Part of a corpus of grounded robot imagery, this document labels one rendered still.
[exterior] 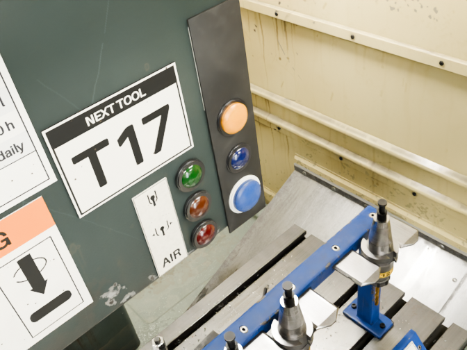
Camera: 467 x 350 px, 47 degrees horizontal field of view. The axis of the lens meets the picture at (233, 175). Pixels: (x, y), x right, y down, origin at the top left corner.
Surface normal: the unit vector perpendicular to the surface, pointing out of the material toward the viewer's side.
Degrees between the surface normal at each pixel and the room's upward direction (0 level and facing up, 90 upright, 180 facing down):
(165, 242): 90
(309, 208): 24
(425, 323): 0
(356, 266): 0
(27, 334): 90
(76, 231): 90
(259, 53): 90
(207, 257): 0
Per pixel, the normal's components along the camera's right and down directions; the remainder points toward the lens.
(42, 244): 0.67, 0.40
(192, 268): -0.13, -0.76
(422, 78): -0.73, 0.50
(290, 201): -0.42, -0.48
